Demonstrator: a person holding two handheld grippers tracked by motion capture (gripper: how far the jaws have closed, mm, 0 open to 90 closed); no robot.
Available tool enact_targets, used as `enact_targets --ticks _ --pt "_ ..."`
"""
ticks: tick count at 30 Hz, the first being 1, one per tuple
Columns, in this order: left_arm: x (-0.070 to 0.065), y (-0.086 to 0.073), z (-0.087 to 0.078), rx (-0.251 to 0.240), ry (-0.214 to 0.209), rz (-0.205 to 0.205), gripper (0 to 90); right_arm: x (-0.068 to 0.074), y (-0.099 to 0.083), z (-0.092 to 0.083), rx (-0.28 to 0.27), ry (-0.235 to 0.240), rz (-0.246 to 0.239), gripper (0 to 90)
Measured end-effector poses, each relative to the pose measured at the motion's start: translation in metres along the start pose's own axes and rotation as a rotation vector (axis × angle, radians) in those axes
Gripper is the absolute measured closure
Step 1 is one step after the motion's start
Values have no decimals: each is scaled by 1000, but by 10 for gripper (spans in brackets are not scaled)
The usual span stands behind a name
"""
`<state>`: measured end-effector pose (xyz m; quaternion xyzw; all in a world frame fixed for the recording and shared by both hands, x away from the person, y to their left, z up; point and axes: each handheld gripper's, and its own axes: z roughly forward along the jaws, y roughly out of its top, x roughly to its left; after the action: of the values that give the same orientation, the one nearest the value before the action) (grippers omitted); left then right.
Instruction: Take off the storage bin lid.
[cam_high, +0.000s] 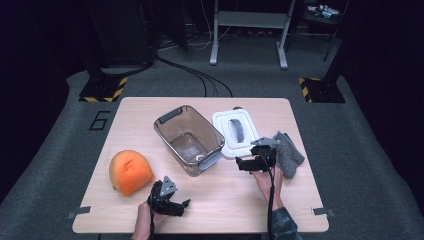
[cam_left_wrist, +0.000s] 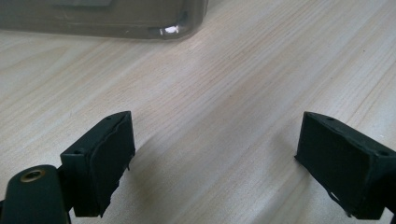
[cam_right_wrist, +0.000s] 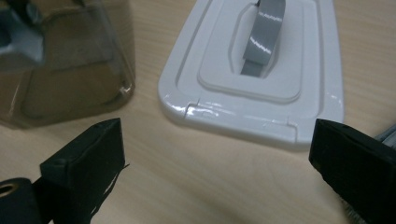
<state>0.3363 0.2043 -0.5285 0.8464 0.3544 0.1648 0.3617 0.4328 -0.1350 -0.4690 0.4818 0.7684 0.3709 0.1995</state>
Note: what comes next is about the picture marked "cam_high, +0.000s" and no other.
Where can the orange plush toy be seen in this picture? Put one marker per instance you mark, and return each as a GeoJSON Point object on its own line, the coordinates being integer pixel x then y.
{"type": "Point", "coordinates": [131, 173]}

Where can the white metal desk frame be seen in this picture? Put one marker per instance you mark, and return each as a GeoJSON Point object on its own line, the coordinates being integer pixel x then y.
{"type": "Point", "coordinates": [250, 19]}

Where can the clear grey storage box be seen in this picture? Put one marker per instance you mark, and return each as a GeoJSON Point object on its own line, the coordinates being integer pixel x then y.
{"type": "Point", "coordinates": [186, 133]}

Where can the dark metal rack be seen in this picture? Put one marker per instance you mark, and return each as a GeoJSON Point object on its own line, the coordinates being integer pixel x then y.
{"type": "Point", "coordinates": [335, 36]}

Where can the grey towel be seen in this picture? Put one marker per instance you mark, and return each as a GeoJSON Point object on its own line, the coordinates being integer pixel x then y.
{"type": "Point", "coordinates": [290, 156]}

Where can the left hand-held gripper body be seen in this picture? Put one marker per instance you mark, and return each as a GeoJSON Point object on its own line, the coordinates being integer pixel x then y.
{"type": "Point", "coordinates": [161, 196]}

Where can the white blue clutter pile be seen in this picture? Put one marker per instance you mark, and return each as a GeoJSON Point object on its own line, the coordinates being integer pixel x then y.
{"type": "Point", "coordinates": [325, 10]}

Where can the person's right hand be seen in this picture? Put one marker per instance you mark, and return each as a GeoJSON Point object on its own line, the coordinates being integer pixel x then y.
{"type": "Point", "coordinates": [263, 186]}

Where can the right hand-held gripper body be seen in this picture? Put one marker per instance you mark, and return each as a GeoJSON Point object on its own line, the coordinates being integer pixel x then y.
{"type": "Point", "coordinates": [266, 155]}

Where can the dark cabinet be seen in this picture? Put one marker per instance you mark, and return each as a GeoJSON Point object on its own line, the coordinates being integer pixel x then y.
{"type": "Point", "coordinates": [120, 33]}

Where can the black stand base striped tape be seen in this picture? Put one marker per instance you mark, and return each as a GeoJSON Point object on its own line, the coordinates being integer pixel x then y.
{"type": "Point", "coordinates": [100, 90]}
{"type": "Point", "coordinates": [325, 91]}

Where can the grey tape piece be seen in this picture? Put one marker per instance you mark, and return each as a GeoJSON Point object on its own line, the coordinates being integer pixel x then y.
{"type": "Point", "coordinates": [80, 210]}
{"type": "Point", "coordinates": [323, 211]}

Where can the person's left hand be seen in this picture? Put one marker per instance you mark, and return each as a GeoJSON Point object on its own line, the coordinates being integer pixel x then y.
{"type": "Point", "coordinates": [145, 223]}

